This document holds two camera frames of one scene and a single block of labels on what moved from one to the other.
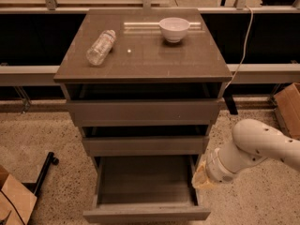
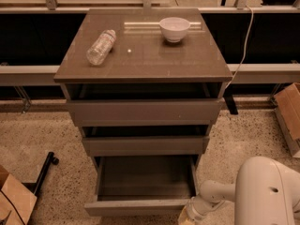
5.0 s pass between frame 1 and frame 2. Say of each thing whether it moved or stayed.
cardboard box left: stayed
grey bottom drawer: moved
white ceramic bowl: stayed
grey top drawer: stayed
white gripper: moved
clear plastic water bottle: stayed
